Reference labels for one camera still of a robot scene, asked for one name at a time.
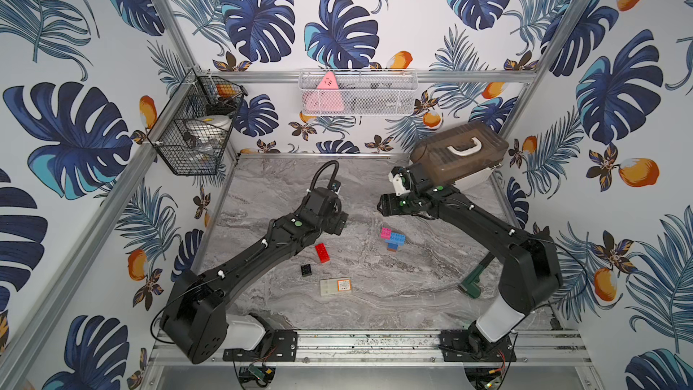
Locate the light blue long lego brick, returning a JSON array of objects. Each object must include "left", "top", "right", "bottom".
[{"left": 387, "top": 232, "right": 406, "bottom": 246}]

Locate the brown lidded storage box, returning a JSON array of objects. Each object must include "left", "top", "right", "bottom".
[{"left": 410, "top": 122, "right": 509, "bottom": 190}]

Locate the pink triangle object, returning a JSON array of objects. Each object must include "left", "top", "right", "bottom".
[{"left": 304, "top": 71, "right": 345, "bottom": 114}]

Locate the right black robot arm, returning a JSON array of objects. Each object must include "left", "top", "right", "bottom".
[{"left": 377, "top": 164, "right": 563, "bottom": 353}]

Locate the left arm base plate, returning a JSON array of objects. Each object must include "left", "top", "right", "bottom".
[{"left": 222, "top": 330, "right": 299, "bottom": 363}]

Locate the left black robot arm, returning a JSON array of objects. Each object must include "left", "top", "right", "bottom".
[{"left": 160, "top": 180, "right": 348, "bottom": 364}]

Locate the white mesh wall basket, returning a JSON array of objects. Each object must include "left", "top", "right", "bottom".
[{"left": 298, "top": 70, "right": 419, "bottom": 117}]

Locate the aluminium front rail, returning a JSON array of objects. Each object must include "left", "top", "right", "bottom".
[{"left": 147, "top": 328, "right": 594, "bottom": 368}]

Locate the black wire basket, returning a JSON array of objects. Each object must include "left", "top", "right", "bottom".
[{"left": 146, "top": 70, "right": 247, "bottom": 177}]

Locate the dark green plastic piece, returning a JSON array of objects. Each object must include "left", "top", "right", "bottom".
[{"left": 458, "top": 253, "right": 496, "bottom": 299}]

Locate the red long lego brick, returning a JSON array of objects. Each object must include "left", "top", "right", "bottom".
[{"left": 315, "top": 243, "right": 330, "bottom": 264}]

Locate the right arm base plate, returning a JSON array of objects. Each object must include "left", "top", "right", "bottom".
[{"left": 438, "top": 329, "right": 516, "bottom": 363}]

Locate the white eraser with orange label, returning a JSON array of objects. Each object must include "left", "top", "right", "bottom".
[{"left": 319, "top": 278, "right": 352, "bottom": 297}]

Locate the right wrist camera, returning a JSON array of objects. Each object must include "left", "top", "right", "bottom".
[{"left": 388, "top": 167, "right": 411, "bottom": 196}]

